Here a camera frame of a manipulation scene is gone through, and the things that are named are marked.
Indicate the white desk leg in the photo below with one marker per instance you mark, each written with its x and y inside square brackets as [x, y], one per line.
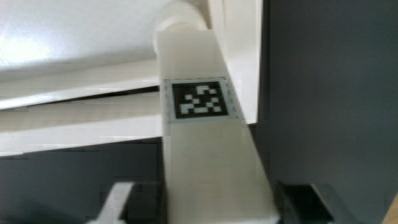
[220, 191]

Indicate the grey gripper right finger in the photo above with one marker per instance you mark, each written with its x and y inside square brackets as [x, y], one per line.
[309, 204]

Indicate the white front fence bar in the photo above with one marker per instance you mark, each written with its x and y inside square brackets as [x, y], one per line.
[81, 123]

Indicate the white desk top tray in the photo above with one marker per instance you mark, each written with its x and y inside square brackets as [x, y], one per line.
[76, 42]

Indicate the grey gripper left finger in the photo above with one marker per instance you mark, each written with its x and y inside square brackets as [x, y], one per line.
[110, 216]

